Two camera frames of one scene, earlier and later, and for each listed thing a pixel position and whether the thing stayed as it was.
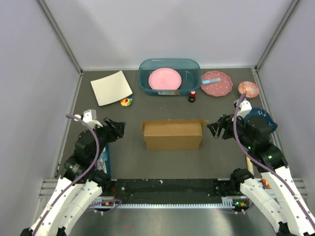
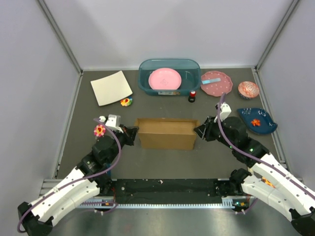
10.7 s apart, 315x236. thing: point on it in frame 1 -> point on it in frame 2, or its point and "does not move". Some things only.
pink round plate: (165, 78) does not move
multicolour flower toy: (126, 102) does not move
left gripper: (114, 134) -> (132, 132)
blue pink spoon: (207, 81) does not move
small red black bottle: (192, 98) does not move
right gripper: (225, 122) -> (205, 130)
